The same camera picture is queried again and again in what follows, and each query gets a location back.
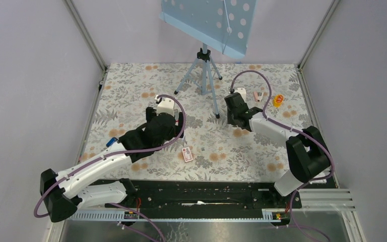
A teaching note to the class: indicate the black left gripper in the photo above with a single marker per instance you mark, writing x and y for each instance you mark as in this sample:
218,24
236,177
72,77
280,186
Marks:
178,129

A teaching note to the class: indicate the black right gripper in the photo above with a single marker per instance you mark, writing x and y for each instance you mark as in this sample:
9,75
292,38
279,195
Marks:
229,118

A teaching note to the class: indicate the pink mini stapler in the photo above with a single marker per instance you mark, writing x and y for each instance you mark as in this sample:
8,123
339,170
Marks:
258,96

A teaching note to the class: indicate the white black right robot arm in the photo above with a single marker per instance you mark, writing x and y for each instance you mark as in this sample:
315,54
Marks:
306,150

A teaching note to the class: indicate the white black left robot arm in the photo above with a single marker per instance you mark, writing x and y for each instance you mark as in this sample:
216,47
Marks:
66,191

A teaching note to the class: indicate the red white staple box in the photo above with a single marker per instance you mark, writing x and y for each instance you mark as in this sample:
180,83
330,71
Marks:
187,154

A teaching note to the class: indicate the yellow red small toy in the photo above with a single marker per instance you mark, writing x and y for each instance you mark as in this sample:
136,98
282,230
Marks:
278,100

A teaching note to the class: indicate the floral patterned table mat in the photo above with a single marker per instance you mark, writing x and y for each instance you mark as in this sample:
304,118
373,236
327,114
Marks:
221,152

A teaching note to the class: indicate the blue small box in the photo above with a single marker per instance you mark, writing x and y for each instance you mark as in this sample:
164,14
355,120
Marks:
111,141

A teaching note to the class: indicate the blue music stand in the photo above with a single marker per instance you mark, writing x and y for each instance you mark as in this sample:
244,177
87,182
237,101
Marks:
221,25

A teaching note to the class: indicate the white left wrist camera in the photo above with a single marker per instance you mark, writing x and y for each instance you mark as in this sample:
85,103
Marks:
164,105

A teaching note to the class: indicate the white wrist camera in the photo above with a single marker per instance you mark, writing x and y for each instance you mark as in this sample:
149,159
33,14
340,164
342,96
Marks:
164,105
242,92

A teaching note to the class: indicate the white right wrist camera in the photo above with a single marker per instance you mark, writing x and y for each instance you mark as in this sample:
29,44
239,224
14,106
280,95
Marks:
242,92

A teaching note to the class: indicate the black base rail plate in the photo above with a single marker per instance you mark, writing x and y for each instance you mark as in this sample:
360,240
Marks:
161,194

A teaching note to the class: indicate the grey cable duct strip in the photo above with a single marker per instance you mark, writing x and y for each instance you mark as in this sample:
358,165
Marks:
190,214

